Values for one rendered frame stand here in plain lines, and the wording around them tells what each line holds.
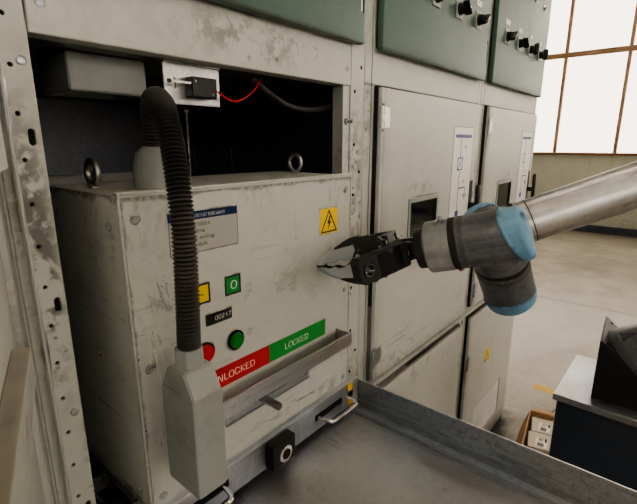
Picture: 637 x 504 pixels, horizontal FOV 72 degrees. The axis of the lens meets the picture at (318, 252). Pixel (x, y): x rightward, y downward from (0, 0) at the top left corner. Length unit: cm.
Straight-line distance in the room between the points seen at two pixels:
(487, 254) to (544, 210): 22
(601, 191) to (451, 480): 60
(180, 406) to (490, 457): 62
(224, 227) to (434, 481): 60
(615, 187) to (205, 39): 74
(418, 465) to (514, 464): 18
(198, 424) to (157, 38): 51
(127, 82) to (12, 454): 50
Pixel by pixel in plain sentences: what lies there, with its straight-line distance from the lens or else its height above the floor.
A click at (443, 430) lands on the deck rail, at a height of 88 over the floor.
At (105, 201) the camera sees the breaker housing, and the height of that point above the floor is 138.
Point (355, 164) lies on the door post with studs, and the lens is 100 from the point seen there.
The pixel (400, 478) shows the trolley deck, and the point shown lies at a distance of 93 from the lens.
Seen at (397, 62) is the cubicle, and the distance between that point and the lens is 115.
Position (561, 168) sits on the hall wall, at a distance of 867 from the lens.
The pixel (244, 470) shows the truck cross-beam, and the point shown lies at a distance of 87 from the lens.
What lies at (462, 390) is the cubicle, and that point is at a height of 48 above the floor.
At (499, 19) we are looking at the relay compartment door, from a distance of 173.
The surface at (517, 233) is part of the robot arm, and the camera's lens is 73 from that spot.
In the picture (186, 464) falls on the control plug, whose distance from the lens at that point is 65.
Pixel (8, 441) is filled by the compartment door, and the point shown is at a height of 124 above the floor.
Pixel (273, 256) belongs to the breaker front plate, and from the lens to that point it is 76.
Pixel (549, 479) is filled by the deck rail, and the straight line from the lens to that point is 97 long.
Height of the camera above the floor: 145
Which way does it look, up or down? 14 degrees down
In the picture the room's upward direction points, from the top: straight up
